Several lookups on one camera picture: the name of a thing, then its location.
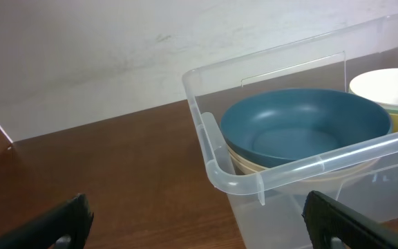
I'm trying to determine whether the dark blue large bowl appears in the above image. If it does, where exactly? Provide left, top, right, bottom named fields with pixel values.
left=220, top=89, right=392, bottom=168

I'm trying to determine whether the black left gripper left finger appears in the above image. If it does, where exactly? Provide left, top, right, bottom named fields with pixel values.
left=0, top=194, right=94, bottom=249

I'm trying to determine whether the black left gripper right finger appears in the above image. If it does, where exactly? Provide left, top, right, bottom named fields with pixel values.
left=302, top=191, right=398, bottom=249

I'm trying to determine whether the white small bowl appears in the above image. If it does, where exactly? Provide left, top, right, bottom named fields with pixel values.
left=349, top=68, right=398, bottom=108

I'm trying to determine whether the cream large bowl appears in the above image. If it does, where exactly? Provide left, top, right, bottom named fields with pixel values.
left=227, top=145, right=379, bottom=182

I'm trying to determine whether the clear plastic storage bin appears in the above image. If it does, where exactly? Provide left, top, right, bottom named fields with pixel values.
left=182, top=14, right=398, bottom=248

